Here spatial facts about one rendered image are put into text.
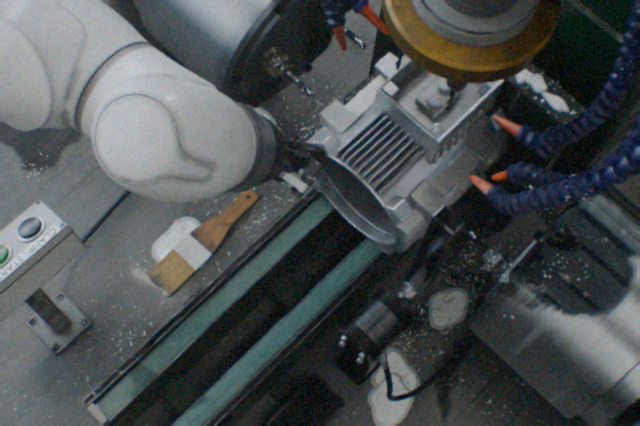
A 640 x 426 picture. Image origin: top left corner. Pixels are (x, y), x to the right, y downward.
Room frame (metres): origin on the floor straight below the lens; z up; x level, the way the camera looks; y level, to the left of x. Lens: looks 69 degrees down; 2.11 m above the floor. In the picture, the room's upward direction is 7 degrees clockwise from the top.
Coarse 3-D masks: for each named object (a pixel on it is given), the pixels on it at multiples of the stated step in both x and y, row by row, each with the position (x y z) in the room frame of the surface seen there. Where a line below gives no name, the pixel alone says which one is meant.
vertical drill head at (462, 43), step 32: (384, 0) 0.54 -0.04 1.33; (416, 0) 0.53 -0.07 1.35; (448, 0) 0.52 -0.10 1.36; (480, 0) 0.51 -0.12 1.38; (512, 0) 0.52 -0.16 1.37; (544, 0) 0.56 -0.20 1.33; (416, 32) 0.50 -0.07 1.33; (448, 32) 0.50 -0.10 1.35; (480, 32) 0.50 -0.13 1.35; (512, 32) 0.50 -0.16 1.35; (544, 32) 0.52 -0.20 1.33; (448, 64) 0.47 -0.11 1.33; (480, 64) 0.47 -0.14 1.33; (512, 64) 0.48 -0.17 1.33
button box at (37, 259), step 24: (24, 216) 0.35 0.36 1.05; (48, 216) 0.35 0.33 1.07; (0, 240) 0.32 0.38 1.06; (24, 240) 0.32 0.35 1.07; (48, 240) 0.32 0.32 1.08; (72, 240) 0.33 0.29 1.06; (24, 264) 0.29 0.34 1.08; (48, 264) 0.30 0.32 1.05; (0, 288) 0.26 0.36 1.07; (24, 288) 0.27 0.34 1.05; (0, 312) 0.24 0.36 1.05
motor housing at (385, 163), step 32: (352, 128) 0.52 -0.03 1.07; (384, 128) 0.51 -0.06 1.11; (480, 128) 0.54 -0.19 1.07; (320, 160) 0.50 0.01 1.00; (352, 160) 0.46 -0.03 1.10; (384, 160) 0.47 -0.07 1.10; (416, 160) 0.47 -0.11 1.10; (448, 160) 0.49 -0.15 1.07; (352, 192) 0.48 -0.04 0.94; (384, 192) 0.43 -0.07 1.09; (448, 192) 0.45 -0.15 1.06; (352, 224) 0.44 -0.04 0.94; (384, 224) 0.44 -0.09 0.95; (416, 224) 0.41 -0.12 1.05
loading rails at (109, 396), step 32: (320, 192) 0.49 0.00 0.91; (288, 224) 0.44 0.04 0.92; (320, 224) 0.45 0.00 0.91; (256, 256) 0.38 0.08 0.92; (288, 256) 0.40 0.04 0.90; (352, 256) 0.40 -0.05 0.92; (384, 256) 0.40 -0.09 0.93; (224, 288) 0.33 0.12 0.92; (256, 288) 0.35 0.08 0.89; (288, 288) 0.37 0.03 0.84; (320, 288) 0.35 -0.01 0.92; (352, 288) 0.35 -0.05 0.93; (192, 320) 0.28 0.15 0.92; (224, 320) 0.30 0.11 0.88; (288, 320) 0.30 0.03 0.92; (320, 320) 0.30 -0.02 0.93; (160, 352) 0.24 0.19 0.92; (192, 352) 0.25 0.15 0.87; (256, 352) 0.25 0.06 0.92; (288, 352) 0.26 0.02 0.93; (128, 384) 0.19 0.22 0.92; (160, 384) 0.20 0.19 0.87; (224, 384) 0.21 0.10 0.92; (256, 384) 0.21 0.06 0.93; (288, 384) 0.23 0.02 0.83; (96, 416) 0.14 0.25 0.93; (128, 416) 0.16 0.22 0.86; (192, 416) 0.16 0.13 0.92; (224, 416) 0.16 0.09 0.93
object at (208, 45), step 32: (160, 0) 0.65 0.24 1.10; (192, 0) 0.64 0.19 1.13; (224, 0) 0.63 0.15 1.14; (256, 0) 0.63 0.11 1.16; (288, 0) 0.65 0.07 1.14; (160, 32) 0.63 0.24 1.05; (192, 32) 0.61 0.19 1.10; (224, 32) 0.60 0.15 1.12; (256, 32) 0.60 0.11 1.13; (288, 32) 0.64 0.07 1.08; (320, 32) 0.69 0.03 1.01; (192, 64) 0.60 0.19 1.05; (224, 64) 0.57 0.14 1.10; (256, 64) 0.60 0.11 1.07; (288, 64) 0.60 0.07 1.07; (256, 96) 0.60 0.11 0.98
